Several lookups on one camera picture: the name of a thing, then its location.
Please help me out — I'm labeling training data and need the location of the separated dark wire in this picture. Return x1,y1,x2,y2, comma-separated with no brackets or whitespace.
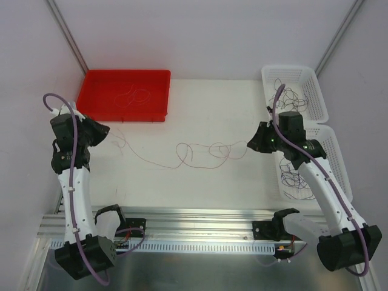
279,156,315,201

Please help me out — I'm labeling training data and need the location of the red plastic tray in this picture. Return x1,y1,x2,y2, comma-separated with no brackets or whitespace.
76,70,171,122

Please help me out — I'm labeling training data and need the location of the white slotted cable duct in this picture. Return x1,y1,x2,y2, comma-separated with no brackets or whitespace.
50,239,276,255

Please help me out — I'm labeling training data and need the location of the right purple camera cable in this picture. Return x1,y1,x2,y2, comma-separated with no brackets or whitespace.
271,84,371,277

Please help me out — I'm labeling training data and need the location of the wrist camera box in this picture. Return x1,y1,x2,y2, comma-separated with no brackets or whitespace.
266,105,273,120
51,104,86,121

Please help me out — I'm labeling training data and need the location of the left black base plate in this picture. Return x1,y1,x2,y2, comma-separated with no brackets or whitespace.
118,218,147,238

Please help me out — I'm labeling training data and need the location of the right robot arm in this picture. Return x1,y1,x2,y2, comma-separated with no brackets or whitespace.
247,112,382,277

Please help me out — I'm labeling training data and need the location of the aluminium mounting rail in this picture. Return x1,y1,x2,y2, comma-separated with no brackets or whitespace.
38,207,331,243

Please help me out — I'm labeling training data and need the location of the separated pink wire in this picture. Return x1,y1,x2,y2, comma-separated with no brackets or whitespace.
112,84,152,109

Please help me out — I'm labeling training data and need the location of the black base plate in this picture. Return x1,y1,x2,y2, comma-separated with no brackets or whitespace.
252,219,301,242
118,218,147,238

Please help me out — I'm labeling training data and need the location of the far white perforated basket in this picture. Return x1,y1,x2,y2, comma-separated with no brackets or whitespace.
261,65,329,124

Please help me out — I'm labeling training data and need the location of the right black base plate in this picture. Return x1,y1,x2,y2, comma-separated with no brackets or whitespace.
252,219,301,242

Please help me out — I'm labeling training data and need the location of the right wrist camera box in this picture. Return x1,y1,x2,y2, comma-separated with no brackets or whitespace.
266,105,273,120

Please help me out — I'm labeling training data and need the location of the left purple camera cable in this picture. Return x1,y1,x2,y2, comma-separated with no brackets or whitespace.
44,93,110,286

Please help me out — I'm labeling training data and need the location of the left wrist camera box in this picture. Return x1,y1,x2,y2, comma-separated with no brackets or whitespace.
51,104,86,121

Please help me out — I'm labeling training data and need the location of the white perforated basket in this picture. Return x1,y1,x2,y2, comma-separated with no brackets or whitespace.
261,65,329,124
274,121,353,204

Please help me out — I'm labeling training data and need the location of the near white perforated basket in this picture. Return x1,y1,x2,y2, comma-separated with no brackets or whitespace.
274,121,353,204

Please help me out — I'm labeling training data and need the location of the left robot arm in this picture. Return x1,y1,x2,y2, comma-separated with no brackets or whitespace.
50,113,127,280

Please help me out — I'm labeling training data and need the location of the dark brown wire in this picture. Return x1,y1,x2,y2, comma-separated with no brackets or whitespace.
268,78,310,112

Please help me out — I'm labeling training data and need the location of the purple camera cable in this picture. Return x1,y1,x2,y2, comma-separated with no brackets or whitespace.
44,93,110,286
271,84,371,277

